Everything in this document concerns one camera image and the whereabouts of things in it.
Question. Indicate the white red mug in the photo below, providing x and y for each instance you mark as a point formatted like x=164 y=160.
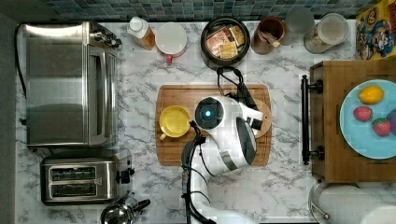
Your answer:
x=171 y=40

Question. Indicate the steel pot with white cloth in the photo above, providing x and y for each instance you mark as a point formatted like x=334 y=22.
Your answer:
x=361 y=203

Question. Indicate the wooden drawer cabinet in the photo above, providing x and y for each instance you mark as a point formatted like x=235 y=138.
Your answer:
x=341 y=164

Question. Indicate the chrome kettle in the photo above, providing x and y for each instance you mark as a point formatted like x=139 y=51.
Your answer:
x=124 y=211

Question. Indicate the round wooden lid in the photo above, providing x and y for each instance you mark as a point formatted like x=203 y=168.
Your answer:
x=266 y=118

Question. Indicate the brown wooden utensil cup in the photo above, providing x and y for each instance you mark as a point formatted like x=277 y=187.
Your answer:
x=268 y=35

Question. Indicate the bamboo cutting board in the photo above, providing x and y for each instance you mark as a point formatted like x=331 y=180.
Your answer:
x=188 y=96

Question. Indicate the colourful cereal box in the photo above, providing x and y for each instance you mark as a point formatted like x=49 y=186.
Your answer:
x=376 y=32

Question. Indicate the orange liquid bottle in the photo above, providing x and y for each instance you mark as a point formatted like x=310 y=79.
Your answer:
x=141 y=32

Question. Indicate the glass jar with white lid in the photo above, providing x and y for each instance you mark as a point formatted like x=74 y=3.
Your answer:
x=330 y=31

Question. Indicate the yellow mug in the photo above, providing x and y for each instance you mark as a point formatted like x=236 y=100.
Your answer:
x=174 y=121

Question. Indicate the red strawberry right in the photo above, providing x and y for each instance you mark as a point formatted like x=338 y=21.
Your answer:
x=381 y=126

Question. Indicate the purple fruit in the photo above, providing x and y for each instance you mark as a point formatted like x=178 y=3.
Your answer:
x=392 y=119

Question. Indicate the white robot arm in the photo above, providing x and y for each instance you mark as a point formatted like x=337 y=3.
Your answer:
x=225 y=128

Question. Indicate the frosted glass jar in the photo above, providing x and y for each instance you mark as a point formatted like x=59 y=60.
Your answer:
x=299 y=21

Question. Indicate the stainless toaster oven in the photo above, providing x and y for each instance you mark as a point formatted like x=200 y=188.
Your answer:
x=71 y=81

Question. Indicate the red strawberry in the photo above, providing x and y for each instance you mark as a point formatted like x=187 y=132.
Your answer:
x=381 y=126
x=363 y=113

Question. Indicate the black drawer handle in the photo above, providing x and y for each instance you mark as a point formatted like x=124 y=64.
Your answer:
x=317 y=87

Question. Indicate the silver two-slot toaster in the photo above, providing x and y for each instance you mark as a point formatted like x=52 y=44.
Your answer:
x=90 y=176

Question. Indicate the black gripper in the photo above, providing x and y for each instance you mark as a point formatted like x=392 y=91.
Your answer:
x=244 y=96

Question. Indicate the yellow lemon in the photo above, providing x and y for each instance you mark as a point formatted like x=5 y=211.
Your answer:
x=371 y=95

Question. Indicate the light blue plate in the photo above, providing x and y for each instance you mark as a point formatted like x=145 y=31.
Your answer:
x=360 y=134

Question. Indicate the red strawberry left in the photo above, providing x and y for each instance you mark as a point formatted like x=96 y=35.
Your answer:
x=363 y=113

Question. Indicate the black bowl with tea packets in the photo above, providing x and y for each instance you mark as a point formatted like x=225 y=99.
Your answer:
x=224 y=41

